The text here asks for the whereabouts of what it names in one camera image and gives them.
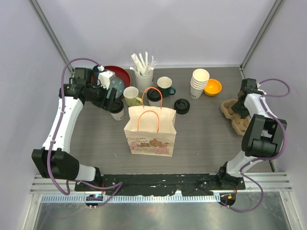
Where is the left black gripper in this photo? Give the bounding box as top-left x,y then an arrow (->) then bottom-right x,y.
86,80 -> 117,111

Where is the black lid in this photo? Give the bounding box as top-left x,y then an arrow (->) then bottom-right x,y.
146,88 -> 162,102
109,99 -> 124,114

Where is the brown cardboard cup carrier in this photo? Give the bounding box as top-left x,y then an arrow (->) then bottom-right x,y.
221,99 -> 251,136

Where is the white paper cup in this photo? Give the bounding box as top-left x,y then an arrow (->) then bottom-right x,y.
110,109 -> 124,121
148,99 -> 162,107

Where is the printed paper takeout bag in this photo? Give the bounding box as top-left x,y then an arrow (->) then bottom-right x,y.
124,100 -> 177,157

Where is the stack of black cup lids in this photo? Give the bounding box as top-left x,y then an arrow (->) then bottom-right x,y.
174,99 -> 190,115

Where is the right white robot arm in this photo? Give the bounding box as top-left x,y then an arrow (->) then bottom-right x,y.
216,78 -> 287,189

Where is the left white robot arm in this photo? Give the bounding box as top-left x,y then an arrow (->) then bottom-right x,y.
32,66 -> 118,191

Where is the blue grey plate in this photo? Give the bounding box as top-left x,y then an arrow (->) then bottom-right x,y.
108,77 -> 125,99

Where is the yellow mug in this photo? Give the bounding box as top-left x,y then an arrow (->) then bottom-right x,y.
123,86 -> 142,107

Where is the red round tray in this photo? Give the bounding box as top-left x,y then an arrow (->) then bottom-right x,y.
104,66 -> 131,99

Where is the orange bowl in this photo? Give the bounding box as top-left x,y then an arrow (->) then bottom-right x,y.
204,79 -> 222,96

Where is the blue mug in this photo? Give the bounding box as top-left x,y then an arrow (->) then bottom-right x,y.
93,65 -> 100,78

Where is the white straw holder cup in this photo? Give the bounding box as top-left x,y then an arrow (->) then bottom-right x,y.
134,67 -> 154,92

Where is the wrapped white straw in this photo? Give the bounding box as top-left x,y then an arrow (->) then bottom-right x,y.
130,51 -> 157,76

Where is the stack of white paper cups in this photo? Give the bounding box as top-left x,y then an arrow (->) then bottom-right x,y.
190,69 -> 210,99

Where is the dark green mug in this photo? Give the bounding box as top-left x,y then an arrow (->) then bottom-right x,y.
157,77 -> 176,98

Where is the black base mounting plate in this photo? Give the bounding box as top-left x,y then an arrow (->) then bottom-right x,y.
74,172 -> 247,196

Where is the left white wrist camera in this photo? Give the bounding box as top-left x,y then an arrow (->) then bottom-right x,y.
97,65 -> 116,90

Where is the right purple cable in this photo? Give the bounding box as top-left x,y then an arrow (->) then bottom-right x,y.
219,78 -> 291,212

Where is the purple cable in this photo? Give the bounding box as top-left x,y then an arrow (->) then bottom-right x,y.
219,78 -> 291,212
47,57 -> 123,207

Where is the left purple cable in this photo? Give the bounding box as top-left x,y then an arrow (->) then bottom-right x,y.
47,57 -> 123,207

